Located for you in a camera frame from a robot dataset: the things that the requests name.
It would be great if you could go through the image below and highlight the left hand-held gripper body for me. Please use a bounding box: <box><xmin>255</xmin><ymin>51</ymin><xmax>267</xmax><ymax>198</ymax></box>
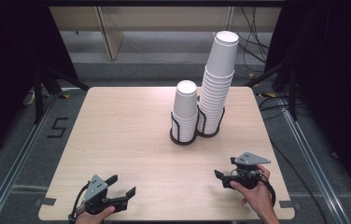
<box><xmin>81</xmin><ymin>174</ymin><xmax>129</xmax><ymax>216</ymax></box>

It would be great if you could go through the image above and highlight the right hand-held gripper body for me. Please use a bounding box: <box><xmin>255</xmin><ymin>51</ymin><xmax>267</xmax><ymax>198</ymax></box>
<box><xmin>221</xmin><ymin>151</ymin><xmax>272</xmax><ymax>190</ymax></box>

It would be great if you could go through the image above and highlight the black double cup holder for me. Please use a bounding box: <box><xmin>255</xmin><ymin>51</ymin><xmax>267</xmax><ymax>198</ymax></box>
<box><xmin>169</xmin><ymin>105</ymin><xmax>227</xmax><ymax>147</ymax></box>

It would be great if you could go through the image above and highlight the short stack of white cups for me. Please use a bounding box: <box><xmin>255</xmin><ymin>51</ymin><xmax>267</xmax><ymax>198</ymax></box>
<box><xmin>171</xmin><ymin>79</ymin><xmax>199</xmax><ymax>144</ymax></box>

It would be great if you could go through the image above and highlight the tall stack of white cups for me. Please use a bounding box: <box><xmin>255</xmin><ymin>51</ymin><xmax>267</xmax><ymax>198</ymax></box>
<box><xmin>196</xmin><ymin>30</ymin><xmax>240</xmax><ymax>135</ymax></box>

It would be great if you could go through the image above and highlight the person's right hand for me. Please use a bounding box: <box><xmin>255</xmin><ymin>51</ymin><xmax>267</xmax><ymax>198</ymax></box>
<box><xmin>230</xmin><ymin>164</ymin><xmax>278</xmax><ymax>219</ymax></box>

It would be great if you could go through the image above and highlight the person's left hand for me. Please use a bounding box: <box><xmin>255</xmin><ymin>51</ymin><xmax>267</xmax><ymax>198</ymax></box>
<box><xmin>74</xmin><ymin>205</ymin><xmax>117</xmax><ymax>224</ymax></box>

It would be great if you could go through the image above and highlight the black metal stand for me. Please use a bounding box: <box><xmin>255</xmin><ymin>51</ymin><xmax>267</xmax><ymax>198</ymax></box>
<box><xmin>245</xmin><ymin>59</ymin><xmax>300</xmax><ymax>121</ymax></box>
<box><xmin>33</xmin><ymin>65</ymin><xmax>91</xmax><ymax>124</ymax></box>

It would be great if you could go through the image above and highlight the dark curtain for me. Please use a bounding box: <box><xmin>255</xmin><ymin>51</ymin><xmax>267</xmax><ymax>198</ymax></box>
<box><xmin>264</xmin><ymin>0</ymin><xmax>351</xmax><ymax>214</ymax></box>
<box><xmin>0</xmin><ymin>0</ymin><xmax>78</xmax><ymax>164</ymax></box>

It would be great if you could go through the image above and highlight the left hand-held gripper cable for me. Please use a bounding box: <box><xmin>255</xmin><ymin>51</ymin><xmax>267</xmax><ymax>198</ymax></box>
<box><xmin>67</xmin><ymin>182</ymin><xmax>91</xmax><ymax>224</ymax></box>

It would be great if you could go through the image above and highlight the hand-held gripper cable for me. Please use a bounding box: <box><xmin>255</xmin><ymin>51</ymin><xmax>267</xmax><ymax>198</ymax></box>
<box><xmin>67</xmin><ymin>182</ymin><xmax>91</xmax><ymax>224</ymax></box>
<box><xmin>258</xmin><ymin>175</ymin><xmax>277</xmax><ymax>207</ymax></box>

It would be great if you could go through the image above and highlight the right hand-held gripper cable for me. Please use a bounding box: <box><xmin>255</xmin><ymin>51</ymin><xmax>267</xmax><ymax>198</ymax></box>
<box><xmin>258</xmin><ymin>175</ymin><xmax>277</xmax><ymax>207</ymax></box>

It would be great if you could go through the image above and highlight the black floor cable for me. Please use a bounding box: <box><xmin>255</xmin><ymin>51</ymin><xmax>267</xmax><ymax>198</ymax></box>
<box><xmin>269</xmin><ymin>138</ymin><xmax>329</xmax><ymax>224</ymax></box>

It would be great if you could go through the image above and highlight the aluminium floor rail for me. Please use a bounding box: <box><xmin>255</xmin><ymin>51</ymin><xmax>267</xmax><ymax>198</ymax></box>
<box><xmin>279</xmin><ymin>98</ymin><xmax>345</xmax><ymax>224</ymax></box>
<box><xmin>0</xmin><ymin>89</ymin><xmax>62</xmax><ymax>224</ymax></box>

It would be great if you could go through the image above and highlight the bundle of black cables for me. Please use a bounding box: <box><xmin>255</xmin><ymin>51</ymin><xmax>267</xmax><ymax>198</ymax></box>
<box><xmin>229</xmin><ymin>7</ymin><xmax>272</xmax><ymax>65</ymax></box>

